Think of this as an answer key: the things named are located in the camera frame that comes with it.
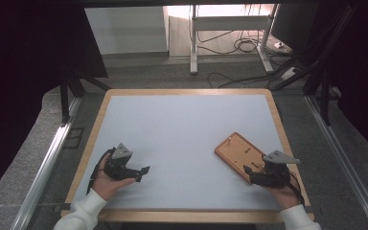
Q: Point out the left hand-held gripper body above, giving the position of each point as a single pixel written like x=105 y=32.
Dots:
x=118 y=166

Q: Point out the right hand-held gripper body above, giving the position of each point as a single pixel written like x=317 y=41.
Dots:
x=276 y=175

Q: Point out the wooden board with metal pin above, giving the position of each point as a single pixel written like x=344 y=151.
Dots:
x=236 y=153

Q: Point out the person's right hand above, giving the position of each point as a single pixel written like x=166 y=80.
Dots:
x=286 y=196

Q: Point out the person's left hand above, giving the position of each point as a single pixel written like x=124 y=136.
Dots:
x=107 y=187

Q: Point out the black metal stand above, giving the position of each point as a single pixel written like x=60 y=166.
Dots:
x=65 y=96
x=324 y=96

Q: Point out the white power strip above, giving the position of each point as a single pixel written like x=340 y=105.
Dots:
x=290 y=73

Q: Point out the black curtain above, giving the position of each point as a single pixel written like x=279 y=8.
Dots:
x=22 y=80
x=364 y=70

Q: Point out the white panel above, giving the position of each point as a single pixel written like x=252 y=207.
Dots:
x=126 y=30

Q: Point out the dark monitor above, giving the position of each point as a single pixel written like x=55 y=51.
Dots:
x=295 y=25

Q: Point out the aluminium rail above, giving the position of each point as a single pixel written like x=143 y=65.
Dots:
x=345 y=159
x=44 y=169

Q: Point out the white desk frame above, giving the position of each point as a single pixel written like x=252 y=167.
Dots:
x=230 y=23

